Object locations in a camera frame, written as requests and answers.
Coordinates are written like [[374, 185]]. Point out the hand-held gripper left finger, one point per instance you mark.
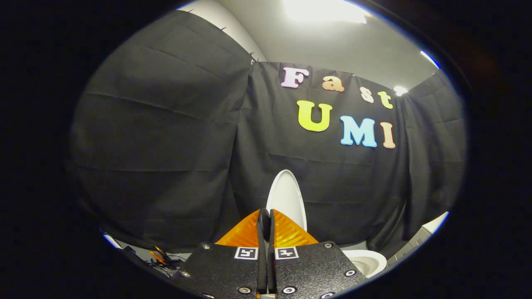
[[224, 270]]

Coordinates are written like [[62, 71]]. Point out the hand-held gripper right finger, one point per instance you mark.
[[307, 270]]

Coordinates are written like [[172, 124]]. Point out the white toilet lid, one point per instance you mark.
[[286, 195]]

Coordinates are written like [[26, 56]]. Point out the white grooved panel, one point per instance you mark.
[[432, 226]]

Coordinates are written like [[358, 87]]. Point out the black backdrop cloth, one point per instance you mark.
[[166, 145]]

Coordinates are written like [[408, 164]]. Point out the small ceiling light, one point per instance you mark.
[[400, 90]]

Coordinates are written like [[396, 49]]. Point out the large ceiling light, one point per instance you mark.
[[324, 9]]

